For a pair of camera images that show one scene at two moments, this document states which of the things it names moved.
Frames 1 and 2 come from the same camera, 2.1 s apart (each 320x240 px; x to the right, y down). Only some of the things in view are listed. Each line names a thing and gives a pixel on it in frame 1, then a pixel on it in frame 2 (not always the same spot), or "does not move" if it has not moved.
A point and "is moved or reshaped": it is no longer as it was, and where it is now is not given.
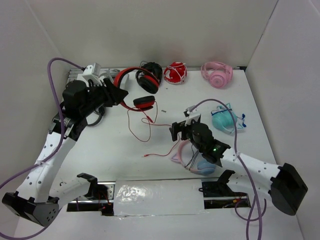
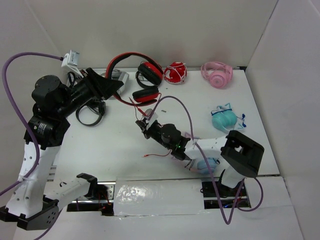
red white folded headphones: (175, 73) does not move
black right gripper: (177, 127) → (143, 126)
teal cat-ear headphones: (222, 119) does not move
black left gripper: (113, 95) → (101, 88)
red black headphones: (148, 82) is moved or reshaped
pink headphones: (218, 74) does not move
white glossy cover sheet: (159, 197) does not move
